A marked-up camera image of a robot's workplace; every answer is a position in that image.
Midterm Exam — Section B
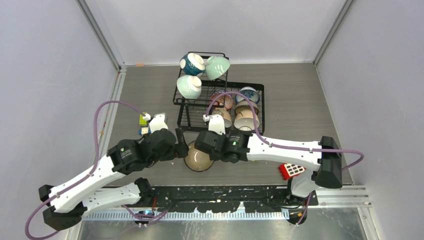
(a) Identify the teal bowl tan interior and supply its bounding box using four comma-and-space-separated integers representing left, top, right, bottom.
184, 141, 214, 172

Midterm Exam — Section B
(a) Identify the mint green bowl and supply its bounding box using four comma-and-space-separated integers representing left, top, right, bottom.
205, 55, 231, 80

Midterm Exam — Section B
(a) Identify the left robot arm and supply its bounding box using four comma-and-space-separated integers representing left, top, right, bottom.
38, 128, 189, 231

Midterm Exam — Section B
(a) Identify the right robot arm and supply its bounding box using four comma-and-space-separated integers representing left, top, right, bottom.
194, 130, 343, 205

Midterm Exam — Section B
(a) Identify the yellow blue toy block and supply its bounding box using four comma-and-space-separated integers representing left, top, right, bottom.
138, 115, 150, 136

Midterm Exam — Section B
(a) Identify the cream bowl left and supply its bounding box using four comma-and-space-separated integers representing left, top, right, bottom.
211, 107, 233, 128

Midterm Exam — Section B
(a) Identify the cream bowl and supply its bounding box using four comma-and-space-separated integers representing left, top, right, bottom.
211, 107, 233, 128
234, 108, 260, 131

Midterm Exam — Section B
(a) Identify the cream bowl right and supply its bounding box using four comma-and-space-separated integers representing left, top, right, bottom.
234, 108, 260, 131

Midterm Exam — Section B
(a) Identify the red patterned bowl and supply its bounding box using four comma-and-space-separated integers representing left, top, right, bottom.
210, 91, 234, 110

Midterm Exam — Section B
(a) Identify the pale mint bowl front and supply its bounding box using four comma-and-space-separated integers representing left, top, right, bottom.
176, 75, 202, 99

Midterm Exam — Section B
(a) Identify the brown rimmed stacked bowl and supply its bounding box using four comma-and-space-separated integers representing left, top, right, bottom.
234, 100, 259, 115

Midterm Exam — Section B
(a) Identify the blue white patterned bowl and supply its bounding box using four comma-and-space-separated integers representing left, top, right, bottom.
238, 86, 260, 104

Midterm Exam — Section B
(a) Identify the dark teal bowl white foot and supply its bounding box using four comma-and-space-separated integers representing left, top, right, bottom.
179, 52, 206, 77

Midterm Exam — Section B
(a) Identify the red grid block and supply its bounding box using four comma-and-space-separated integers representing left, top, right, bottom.
278, 163, 306, 181

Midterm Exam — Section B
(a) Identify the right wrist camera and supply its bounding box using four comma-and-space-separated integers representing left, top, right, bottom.
202, 114, 226, 135

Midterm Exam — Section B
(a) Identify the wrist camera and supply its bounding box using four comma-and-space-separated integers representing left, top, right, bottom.
202, 114, 226, 135
140, 112, 169, 133

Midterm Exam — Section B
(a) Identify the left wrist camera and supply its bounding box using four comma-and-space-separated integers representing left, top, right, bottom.
140, 112, 169, 133

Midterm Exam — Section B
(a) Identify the black wire dish rack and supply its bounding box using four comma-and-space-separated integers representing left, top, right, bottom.
173, 51, 265, 135

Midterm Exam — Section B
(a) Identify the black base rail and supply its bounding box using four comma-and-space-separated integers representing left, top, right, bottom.
147, 185, 307, 213

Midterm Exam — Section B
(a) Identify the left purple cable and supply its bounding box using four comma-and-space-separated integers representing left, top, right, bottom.
24, 100, 152, 240

